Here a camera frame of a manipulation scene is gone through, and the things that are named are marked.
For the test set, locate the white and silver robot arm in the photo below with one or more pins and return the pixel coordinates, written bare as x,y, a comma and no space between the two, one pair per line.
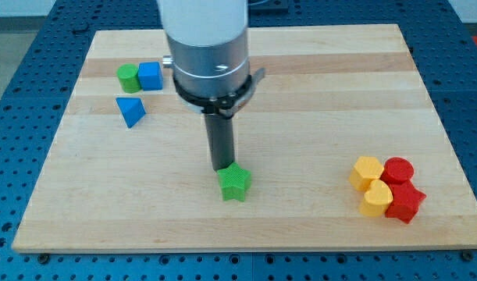
208,43

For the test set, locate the blue cube block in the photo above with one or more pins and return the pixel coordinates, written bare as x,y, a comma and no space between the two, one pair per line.
150,76

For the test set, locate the black cylindrical pointer rod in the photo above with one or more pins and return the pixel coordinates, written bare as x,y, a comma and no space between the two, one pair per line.
220,140

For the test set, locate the green star block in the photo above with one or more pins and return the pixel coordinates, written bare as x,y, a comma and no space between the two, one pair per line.
234,182

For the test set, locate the light wooden board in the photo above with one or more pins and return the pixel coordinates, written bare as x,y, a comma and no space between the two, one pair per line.
330,95

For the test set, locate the blue triangular prism block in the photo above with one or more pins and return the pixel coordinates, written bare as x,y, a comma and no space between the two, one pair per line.
132,110

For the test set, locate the green cylinder block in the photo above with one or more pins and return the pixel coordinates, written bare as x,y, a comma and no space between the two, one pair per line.
127,75

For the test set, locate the yellow pentagon block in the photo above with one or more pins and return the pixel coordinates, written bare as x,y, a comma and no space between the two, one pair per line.
364,171

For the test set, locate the yellow heart block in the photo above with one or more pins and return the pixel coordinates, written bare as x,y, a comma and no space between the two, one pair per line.
376,200

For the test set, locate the red cylinder block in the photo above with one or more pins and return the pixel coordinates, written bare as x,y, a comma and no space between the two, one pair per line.
397,170

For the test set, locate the red star block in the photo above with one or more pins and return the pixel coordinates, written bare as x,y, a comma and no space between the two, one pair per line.
406,201

